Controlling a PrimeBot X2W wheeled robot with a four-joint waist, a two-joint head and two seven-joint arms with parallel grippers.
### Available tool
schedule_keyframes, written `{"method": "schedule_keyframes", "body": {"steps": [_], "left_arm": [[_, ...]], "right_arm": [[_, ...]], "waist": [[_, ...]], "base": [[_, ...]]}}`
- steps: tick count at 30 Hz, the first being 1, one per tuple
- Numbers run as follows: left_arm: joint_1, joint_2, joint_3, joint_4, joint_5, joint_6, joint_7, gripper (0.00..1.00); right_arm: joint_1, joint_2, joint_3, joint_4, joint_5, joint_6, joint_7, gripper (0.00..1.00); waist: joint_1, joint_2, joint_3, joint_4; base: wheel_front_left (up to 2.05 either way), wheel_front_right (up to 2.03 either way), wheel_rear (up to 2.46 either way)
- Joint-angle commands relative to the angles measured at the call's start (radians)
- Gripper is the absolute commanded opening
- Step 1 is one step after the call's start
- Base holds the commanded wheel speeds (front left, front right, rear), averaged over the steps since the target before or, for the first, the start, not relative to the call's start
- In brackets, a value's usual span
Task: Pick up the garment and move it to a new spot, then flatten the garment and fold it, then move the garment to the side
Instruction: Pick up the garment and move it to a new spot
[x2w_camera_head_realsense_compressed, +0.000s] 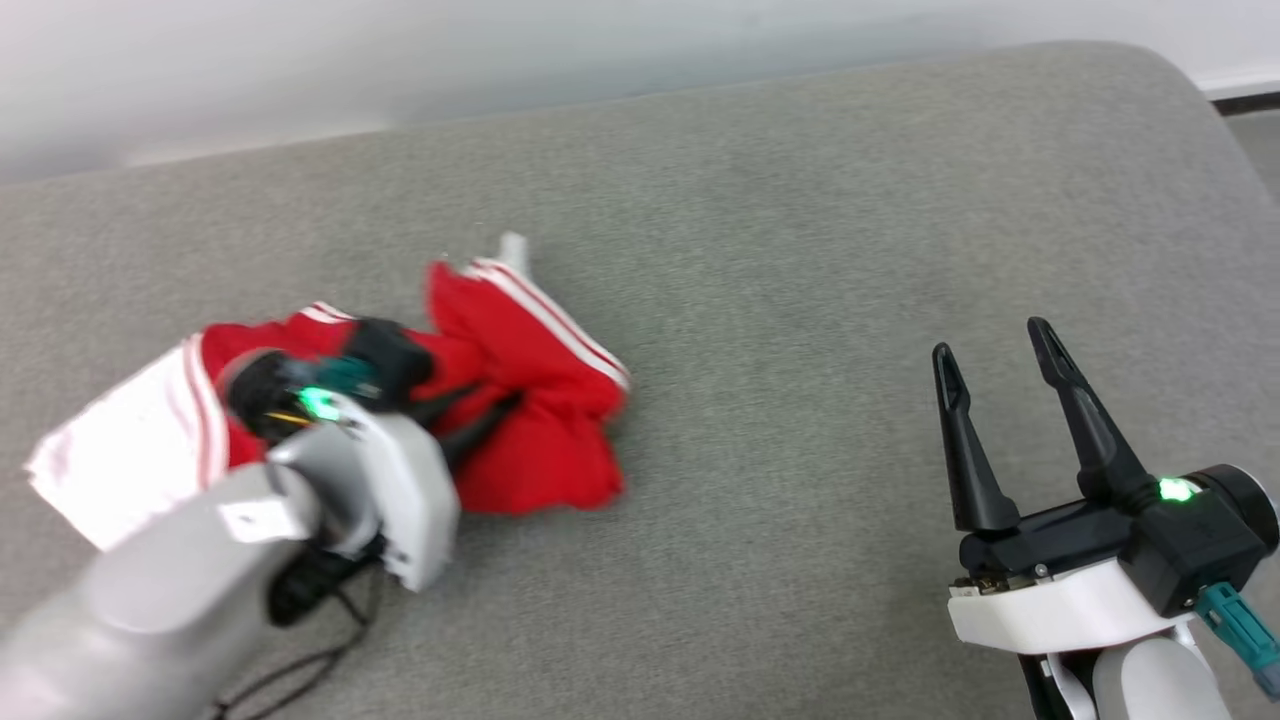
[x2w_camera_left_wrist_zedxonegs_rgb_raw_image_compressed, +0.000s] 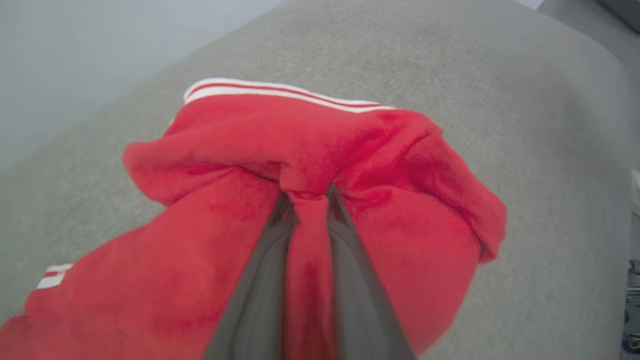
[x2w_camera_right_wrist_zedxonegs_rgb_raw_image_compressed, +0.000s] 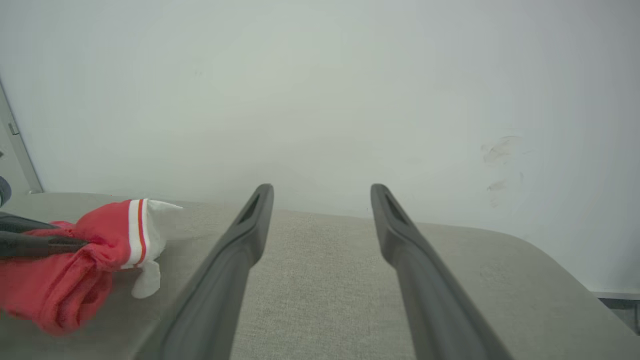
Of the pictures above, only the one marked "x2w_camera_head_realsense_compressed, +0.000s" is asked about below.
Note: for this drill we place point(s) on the red and white garment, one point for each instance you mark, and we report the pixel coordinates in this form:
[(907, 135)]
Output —
[(545, 440)]

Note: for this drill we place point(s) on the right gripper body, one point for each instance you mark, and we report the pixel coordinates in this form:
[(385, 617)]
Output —
[(1050, 600)]

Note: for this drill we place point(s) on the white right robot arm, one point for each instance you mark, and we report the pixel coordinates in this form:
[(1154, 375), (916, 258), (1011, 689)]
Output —
[(1145, 690)]

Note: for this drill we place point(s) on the grey fabric sofa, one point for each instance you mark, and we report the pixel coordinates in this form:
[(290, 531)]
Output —
[(780, 290)]

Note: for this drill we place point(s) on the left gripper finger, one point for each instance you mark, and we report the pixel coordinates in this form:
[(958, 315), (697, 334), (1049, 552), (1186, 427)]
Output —
[(485, 428), (450, 402)]

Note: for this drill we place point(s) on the black and white baseboard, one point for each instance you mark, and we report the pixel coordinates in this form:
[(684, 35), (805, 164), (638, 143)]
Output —
[(1250, 103)]

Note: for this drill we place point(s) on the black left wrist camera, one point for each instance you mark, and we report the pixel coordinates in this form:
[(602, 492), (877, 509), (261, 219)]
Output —
[(395, 355)]

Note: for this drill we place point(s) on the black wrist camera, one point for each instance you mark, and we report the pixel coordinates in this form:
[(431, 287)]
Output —
[(1190, 550), (395, 355)]

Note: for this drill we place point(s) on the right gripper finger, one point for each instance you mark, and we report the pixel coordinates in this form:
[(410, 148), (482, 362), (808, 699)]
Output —
[(972, 470), (1095, 440)]

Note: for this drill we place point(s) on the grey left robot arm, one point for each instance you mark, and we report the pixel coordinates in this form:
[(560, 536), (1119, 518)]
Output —
[(150, 610)]

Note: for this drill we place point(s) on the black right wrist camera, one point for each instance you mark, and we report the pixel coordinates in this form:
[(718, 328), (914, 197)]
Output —
[(1190, 550)]

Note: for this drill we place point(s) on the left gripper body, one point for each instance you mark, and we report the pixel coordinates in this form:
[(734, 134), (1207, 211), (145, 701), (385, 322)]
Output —
[(415, 500)]

